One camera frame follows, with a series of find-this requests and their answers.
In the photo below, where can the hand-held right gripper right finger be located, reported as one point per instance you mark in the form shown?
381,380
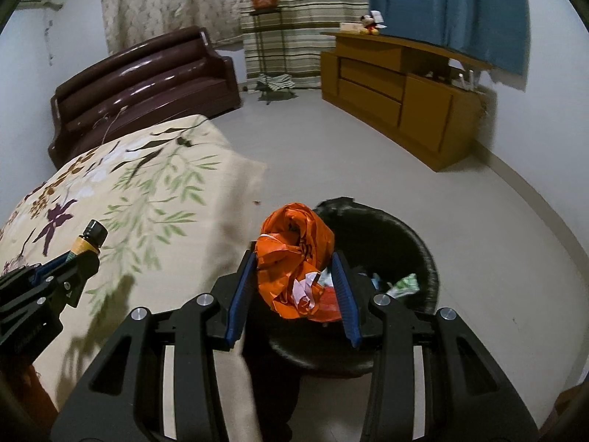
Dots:
345,299

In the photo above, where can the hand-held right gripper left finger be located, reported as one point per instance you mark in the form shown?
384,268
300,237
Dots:
239,294

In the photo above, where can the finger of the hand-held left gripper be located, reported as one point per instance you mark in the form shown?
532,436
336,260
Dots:
50,264
76,281

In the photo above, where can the small bottle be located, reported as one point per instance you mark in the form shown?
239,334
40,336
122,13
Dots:
94,235

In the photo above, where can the green white packet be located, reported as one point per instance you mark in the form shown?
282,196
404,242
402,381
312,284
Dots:
404,285

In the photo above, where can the orange plastic bag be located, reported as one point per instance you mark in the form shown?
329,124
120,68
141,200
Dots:
294,258

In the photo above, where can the black lined trash bin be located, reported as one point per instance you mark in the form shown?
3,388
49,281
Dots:
391,239

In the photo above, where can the person's left forearm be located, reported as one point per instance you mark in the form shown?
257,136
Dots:
32,396

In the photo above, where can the floral beige blanket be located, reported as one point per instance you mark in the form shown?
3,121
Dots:
161,202

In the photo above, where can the dark brown leather sofa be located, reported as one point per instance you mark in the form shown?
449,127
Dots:
147,83

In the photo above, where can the wooden cabinet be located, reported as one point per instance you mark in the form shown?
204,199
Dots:
368,87

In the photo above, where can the checked cloth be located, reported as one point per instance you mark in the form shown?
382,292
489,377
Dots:
276,83

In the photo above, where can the air conditioner pipe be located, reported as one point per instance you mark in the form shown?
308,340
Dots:
49,37

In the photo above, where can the dark figurine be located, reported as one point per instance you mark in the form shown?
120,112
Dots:
433,75

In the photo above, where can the black metal plant stand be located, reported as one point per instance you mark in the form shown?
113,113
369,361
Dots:
258,50

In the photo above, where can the brown wooden furniture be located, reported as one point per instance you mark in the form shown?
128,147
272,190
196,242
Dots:
567,403

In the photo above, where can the white router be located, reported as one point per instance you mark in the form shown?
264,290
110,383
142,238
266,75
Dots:
464,80

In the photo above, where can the tissue box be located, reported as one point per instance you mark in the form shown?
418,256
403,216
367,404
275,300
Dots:
350,27

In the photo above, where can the mouse plush toy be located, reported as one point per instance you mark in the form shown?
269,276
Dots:
369,26

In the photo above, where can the striped curtain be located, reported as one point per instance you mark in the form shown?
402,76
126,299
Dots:
313,18

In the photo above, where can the white paper card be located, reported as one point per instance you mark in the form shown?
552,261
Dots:
377,17

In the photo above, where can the beige patterned curtain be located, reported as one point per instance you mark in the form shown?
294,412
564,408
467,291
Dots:
170,4

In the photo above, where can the blue curtain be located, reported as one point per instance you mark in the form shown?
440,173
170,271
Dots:
451,9

